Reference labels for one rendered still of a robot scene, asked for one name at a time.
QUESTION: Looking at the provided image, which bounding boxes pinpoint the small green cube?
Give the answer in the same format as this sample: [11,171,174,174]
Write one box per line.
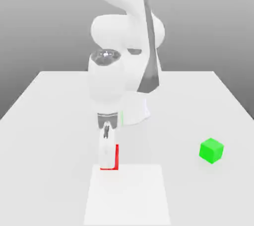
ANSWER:
[198,138,225,164]

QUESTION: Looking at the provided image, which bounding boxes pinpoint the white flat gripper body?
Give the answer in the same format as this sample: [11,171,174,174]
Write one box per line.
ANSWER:
[98,125,117,169]

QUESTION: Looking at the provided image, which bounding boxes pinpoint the small red cube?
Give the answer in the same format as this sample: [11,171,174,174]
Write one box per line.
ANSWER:
[99,144,120,171]

